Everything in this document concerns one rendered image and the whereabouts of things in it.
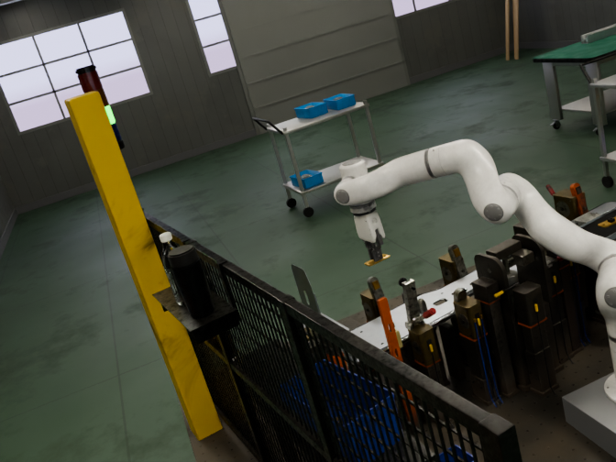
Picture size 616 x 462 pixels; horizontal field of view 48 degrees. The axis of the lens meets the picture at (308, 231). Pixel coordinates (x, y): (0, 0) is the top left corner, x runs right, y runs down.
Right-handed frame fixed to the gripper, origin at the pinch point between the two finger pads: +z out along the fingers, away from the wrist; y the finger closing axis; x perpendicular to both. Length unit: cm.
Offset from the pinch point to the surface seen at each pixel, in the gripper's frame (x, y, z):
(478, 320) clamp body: -17.0, -23.9, 25.7
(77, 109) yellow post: 66, 43, -69
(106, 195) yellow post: 67, 43, -41
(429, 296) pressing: -20.6, 6.6, 27.5
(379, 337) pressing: 7.4, -2.1, 27.4
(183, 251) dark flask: 65, -24, -34
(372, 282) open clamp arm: -4.5, 15.5, 16.9
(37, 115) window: -20, 1029, -19
